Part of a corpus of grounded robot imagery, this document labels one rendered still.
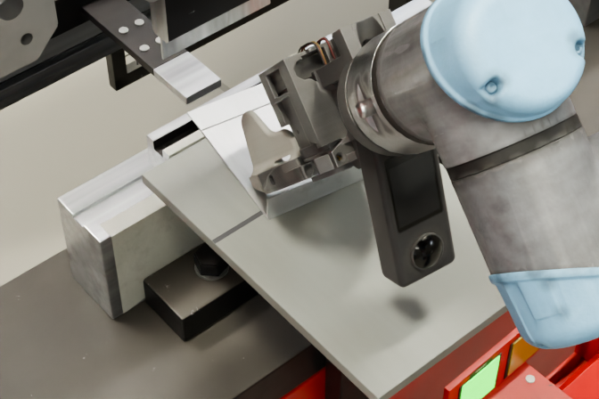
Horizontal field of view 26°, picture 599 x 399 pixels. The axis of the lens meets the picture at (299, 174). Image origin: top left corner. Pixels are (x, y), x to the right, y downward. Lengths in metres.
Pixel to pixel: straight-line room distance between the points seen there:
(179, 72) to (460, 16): 0.45
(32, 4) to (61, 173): 1.62
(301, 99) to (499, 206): 0.20
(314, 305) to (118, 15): 0.35
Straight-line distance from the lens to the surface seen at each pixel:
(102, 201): 1.01
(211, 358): 1.02
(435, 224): 0.84
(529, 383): 1.14
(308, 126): 0.83
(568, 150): 0.67
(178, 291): 1.03
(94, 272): 1.03
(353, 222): 0.94
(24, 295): 1.08
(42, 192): 2.38
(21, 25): 0.79
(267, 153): 0.91
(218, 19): 0.97
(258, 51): 2.61
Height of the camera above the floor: 1.70
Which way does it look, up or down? 46 degrees down
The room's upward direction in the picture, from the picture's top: straight up
